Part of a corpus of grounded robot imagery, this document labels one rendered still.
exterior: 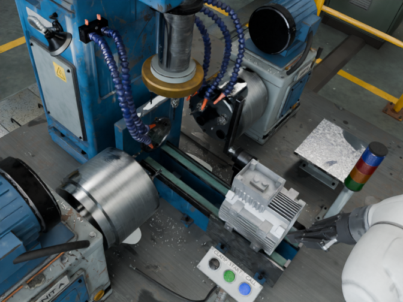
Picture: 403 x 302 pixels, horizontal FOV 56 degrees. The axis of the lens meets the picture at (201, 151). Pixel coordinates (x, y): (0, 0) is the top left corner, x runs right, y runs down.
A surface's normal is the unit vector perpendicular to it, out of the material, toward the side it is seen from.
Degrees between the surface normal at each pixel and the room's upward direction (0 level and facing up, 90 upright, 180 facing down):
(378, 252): 26
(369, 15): 90
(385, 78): 0
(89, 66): 90
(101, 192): 17
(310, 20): 0
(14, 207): 41
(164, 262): 0
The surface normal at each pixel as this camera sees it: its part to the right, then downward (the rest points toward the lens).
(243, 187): -0.63, 0.54
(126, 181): 0.47, -0.32
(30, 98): 0.11, -0.65
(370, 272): -0.37, -0.64
